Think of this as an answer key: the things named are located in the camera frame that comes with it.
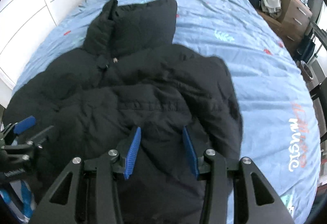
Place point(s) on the blue cartoon bed cover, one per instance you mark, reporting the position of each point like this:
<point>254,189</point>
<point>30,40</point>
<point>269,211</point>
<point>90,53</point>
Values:
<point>281,130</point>

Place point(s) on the white wardrobe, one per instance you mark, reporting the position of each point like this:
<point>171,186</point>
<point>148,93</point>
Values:
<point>24,25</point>

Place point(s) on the waste bin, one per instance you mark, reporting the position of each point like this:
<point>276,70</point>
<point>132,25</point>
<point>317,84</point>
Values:
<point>305,71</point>

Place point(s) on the black chair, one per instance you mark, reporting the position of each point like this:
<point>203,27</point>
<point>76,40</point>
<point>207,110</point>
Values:
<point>318,96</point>

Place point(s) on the black puffer coat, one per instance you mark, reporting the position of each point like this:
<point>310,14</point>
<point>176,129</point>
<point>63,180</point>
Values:
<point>129,73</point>

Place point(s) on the glass desk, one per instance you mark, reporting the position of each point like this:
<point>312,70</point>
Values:
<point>320,34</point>

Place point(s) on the beige clothes pile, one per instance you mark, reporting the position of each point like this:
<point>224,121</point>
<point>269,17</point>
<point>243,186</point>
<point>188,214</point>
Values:
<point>273,8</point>

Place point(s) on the wooden drawer chest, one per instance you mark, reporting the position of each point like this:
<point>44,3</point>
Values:
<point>291,25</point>

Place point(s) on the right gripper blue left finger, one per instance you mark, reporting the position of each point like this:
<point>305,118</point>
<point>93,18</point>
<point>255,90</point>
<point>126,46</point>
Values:
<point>105,172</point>

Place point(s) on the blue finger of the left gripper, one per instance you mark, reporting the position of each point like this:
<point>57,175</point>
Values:
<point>24,125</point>

